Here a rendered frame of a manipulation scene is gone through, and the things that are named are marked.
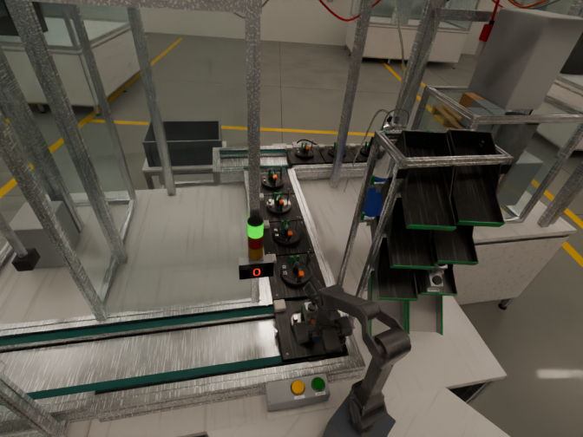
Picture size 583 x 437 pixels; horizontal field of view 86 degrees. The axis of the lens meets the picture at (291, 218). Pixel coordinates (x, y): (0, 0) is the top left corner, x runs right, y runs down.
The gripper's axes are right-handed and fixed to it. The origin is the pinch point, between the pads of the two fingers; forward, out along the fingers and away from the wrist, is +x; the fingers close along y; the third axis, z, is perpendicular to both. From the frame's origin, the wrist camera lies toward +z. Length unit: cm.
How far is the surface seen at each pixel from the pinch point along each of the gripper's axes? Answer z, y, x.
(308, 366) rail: 2.7, -3.4, 13.5
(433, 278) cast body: -5.2, 37.9, -17.5
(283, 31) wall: -1052, 171, 75
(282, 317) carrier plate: -16.9, -9.4, 12.3
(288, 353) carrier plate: -2.4, -9.6, 12.4
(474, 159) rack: -15, 41, -57
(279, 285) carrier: -32.5, -7.9, 12.2
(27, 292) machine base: -52, -115, 23
